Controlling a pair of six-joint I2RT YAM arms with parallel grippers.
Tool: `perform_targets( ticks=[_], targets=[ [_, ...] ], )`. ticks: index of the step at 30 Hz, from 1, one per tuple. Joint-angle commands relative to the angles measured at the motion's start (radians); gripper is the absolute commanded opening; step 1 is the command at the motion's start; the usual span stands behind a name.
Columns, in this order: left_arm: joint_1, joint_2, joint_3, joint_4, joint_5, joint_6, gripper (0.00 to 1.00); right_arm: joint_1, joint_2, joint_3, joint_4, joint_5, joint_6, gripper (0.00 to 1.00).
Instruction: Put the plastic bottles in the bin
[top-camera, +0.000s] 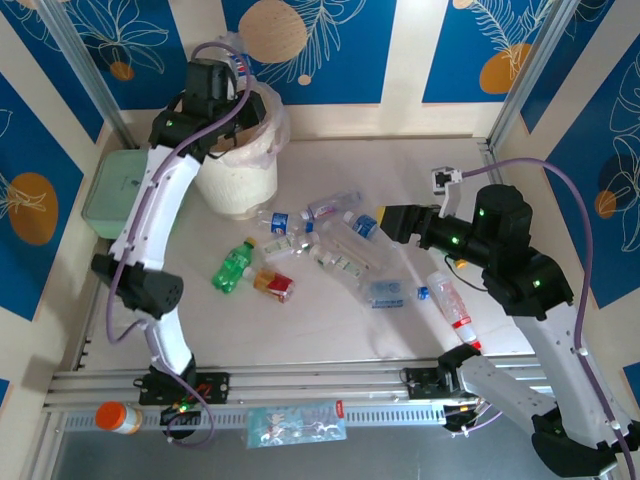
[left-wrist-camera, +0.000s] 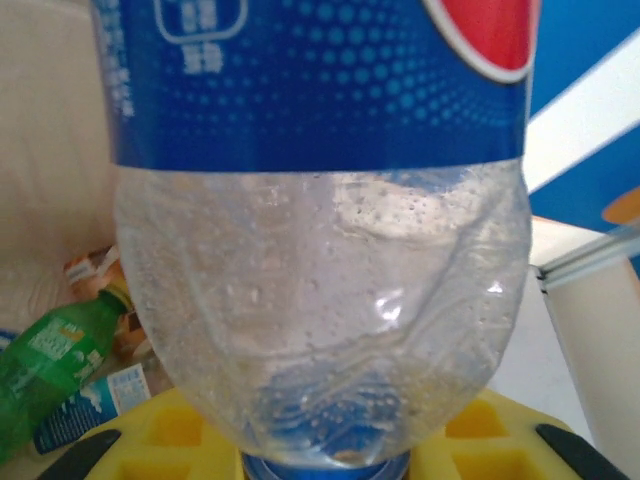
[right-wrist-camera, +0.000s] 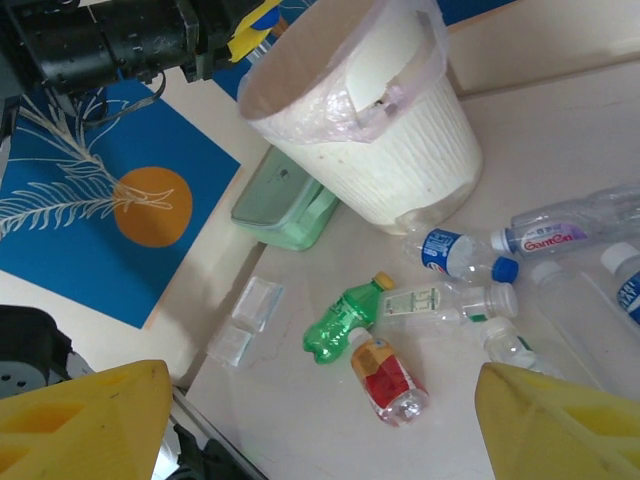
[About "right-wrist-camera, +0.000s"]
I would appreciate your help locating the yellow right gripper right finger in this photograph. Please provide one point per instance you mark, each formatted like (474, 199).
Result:
(560, 440)

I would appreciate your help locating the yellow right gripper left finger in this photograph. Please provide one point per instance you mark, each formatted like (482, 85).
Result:
(75, 435)

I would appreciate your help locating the green lunch box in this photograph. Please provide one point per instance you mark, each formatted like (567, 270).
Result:
(270, 200)

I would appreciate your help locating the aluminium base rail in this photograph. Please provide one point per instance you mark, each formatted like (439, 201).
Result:
(200, 415)

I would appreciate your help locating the white ribbed plastic bin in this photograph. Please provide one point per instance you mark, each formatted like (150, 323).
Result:
(400, 165)

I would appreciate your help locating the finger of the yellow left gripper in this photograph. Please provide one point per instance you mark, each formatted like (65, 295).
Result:
(260, 14)
(241, 46)

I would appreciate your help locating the clear bottle green band label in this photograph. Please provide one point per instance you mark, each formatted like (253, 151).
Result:
(505, 345)

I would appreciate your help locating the red orange label bottle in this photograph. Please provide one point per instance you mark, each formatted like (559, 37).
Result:
(385, 375)

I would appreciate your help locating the green Sprite plastic bottle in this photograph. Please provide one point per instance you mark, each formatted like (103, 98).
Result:
(340, 320)

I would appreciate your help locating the Pepsi blue label bottle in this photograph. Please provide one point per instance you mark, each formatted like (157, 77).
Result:
(440, 250)

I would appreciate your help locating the clear twin sachet packet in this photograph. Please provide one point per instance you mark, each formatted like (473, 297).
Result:
(255, 305)

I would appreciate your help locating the Ganten clear water bottle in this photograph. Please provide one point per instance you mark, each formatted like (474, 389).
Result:
(550, 240)

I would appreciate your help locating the tall clear square bottle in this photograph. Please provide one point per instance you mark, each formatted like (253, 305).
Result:
(565, 310)

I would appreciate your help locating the clear plastic bin liner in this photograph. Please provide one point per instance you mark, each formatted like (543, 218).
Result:
(325, 110)

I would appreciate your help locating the large blue label bottle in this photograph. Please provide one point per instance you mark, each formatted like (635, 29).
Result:
(627, 290)

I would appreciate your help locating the clear bottle white ingredient label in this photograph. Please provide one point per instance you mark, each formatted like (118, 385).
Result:
(410, 302)

